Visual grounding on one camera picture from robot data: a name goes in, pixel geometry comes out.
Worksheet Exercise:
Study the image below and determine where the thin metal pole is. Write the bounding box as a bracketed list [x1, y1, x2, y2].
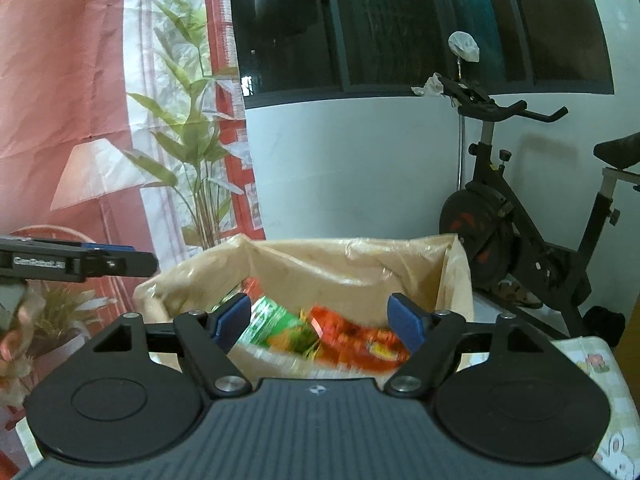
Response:
[456, 62, 466, 191]

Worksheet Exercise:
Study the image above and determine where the dark bundle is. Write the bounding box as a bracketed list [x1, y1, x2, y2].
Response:
[582, 305, 627, 347]

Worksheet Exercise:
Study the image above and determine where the green snack packet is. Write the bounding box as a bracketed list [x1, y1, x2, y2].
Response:
[234, 294, 321, 361]

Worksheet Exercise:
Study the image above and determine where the white plastic bag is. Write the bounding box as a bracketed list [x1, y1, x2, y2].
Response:
[447, 31, 481, 63]

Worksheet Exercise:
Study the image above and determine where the printed backdrop cloth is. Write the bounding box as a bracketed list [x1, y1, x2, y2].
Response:
[0, 0, 266, 441]

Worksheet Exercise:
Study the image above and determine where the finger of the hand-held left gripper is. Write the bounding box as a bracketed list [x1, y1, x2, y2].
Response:
[82, 243, 159, 279]

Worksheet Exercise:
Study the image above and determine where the dark window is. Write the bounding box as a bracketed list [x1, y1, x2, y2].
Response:
[227, 0, 615, 108]

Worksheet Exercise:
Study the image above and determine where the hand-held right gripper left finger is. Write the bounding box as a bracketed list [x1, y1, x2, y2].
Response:
[87, 292, 253, 401]

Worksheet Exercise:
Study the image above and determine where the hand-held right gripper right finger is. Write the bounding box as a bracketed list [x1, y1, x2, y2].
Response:
[382, 291, 556, 401]

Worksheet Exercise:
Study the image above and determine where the cardboard box with plastic liner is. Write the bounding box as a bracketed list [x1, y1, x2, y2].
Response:
[134, 232, 475, 391]

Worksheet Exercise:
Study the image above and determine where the black exercise bike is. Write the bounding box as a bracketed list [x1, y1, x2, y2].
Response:
[440, 75, 640, 341]

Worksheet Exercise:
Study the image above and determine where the orange snack packet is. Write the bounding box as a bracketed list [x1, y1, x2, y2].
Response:
[306, 305, 412, 375]

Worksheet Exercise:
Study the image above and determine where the white crumpled cloth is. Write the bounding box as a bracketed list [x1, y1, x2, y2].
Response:
[411, 72, 446, 97]

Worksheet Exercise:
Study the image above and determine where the brown slipper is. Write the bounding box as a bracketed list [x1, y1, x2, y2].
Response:
[500, 280, 543, 309]

